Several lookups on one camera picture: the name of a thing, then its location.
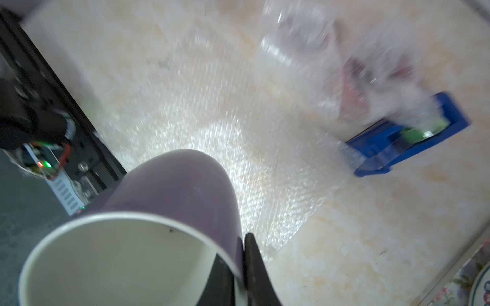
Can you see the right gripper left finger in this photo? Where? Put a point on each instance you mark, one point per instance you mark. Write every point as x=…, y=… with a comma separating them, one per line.
x=220, y=287

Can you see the floral square placemat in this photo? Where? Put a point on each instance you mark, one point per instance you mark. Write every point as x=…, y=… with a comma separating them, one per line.
x=457, y=284

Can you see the round white plate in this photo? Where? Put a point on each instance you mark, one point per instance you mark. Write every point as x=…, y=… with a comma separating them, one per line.
x=479, y=294

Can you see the blue tape dispenser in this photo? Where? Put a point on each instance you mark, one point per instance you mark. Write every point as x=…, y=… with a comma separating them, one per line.
x=386, y=144

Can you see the lavender mug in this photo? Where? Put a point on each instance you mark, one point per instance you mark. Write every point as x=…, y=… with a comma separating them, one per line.
x=150, y=239

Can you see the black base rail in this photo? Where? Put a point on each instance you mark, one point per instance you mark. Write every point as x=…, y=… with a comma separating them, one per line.
x=36, y=82

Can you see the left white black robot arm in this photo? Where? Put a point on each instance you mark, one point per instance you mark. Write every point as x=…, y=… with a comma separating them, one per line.
x=23, y=122

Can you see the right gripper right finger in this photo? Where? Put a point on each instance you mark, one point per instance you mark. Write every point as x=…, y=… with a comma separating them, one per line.
x=258, y=285

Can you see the red mug black handle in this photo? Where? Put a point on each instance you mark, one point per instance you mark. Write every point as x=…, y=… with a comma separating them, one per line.
x=365, y=93

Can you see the clear bubble wrap sheet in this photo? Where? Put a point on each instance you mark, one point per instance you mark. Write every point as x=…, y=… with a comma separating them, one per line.
x=202, y=95
x=298, y=53
x=411, y=104

